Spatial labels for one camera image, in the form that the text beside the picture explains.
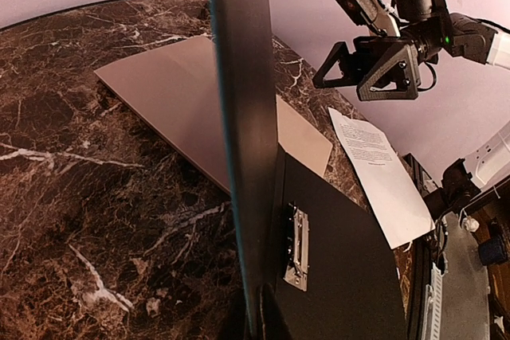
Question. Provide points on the tan brown folder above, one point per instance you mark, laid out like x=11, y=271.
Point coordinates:
x=174, y=89

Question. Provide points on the metal folder clip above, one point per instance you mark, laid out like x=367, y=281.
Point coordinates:
x=296, y=247

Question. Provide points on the right printed paper sheet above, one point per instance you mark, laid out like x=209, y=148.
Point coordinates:
x=398, y=206

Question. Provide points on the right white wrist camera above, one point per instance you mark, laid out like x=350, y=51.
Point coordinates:
x=379, y=17

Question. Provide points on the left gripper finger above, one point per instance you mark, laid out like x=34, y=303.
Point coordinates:
x=271, y=322

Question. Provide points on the teal folder with black inside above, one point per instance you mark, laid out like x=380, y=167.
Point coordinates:
x=353, y=290

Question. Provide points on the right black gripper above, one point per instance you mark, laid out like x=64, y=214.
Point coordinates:
x=381, y=68

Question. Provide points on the white slotted cable duct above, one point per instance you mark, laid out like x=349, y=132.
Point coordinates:
x=431, y=327

